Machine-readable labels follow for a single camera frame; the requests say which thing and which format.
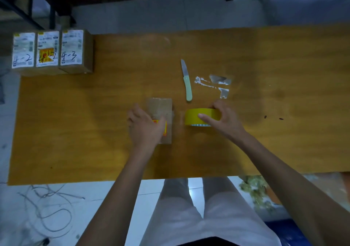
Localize white shorts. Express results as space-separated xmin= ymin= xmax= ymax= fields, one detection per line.
xmin=139 ymin=177 xmax=283 ymax=246

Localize person's left forearm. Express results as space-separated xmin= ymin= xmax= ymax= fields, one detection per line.
xmin=76 ymin=146 xmax=158 ymax=246

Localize small brown cardboard box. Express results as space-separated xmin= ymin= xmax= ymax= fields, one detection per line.
xmin=146 ymin=98 xmax=173 ymax=145

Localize labelled cardboard box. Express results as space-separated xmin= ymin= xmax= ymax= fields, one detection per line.
xmin=60 ymin=29 xmax=94 ymax=74
xmin=11 ymin=32 xmax=38 ymax=77

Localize clear tape scraps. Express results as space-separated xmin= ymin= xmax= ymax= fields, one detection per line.
xmin=194 ymin=75 xmax=232 ymax=99

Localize person's right hand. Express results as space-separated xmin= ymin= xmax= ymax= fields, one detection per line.
xmin=198 ymin=100 xmax=247 ymax=144

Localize person's right forearm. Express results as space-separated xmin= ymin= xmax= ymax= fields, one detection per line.
xmin=235 ymin=133 xmax=350 ymax=246

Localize black shirt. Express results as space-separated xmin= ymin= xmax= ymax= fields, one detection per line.
xmin=177 ymin=236 xmax=242 ymax=246

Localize green handled knife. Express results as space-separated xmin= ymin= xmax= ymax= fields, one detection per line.
xmin=180 ymin=59 xmax=193 ymax=102

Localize person's left hand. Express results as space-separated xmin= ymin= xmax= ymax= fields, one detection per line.
xmin=127 ymin=103 xmax=167 ymax=152

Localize blue plastic sheet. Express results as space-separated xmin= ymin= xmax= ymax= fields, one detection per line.
xmin=265 ymin=219 xmax=313 ymax=246

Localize grey cable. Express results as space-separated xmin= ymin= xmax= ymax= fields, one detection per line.
xmin=17 ymin=184 xmax=86 ymax=246

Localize cardboard box with orange sticker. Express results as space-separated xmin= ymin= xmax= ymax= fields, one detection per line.
xmin=36 ymin=30 xmax=61 ymax=75

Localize yellow tape roll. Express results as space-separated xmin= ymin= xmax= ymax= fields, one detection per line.
xmin=184 ymin=108 xmax=221 ymax=127

